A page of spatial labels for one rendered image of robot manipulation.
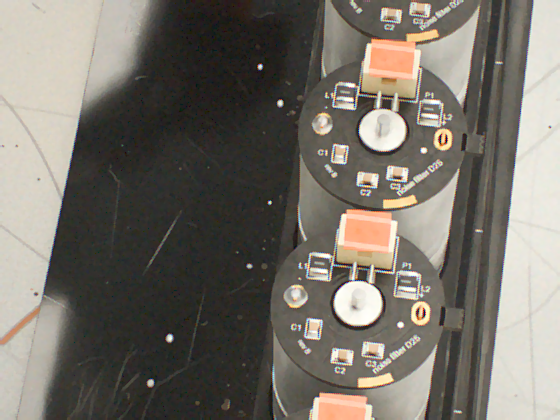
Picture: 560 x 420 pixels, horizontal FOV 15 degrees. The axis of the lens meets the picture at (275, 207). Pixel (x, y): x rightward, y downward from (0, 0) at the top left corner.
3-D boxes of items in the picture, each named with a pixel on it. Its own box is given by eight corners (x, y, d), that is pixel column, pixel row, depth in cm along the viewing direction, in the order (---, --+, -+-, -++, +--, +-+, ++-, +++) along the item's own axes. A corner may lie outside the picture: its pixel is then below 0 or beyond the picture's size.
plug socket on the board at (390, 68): (358, 108, 33) (360, 87, 32) (366, 58, 33) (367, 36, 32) (412, 115, 33) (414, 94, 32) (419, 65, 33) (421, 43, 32)
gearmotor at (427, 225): (287, 321, 37) (289, 191, 32) (307, 190, 38) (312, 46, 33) (433, 341, 36) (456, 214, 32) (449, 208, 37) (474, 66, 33)
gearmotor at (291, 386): (262, 480, 35) (260, 370, 31) (284, 340, 36) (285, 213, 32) (413, 501, 35) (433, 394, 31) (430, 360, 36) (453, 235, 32)
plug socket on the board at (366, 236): (333, 279, 31) (334, 261, 31) (341, 225, 32) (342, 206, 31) (388, 287, 31) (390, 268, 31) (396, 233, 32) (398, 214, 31)
